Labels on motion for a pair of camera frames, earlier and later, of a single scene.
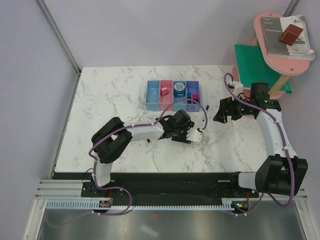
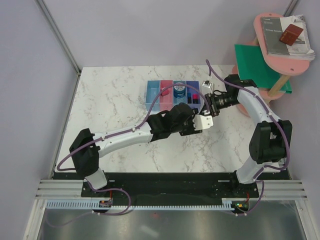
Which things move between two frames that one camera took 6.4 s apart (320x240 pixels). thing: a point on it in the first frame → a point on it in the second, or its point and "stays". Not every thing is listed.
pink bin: (166, 95) stays
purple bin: (193, 92) stays
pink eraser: (164, 91) stays
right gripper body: (240, 109) → (212, 104)
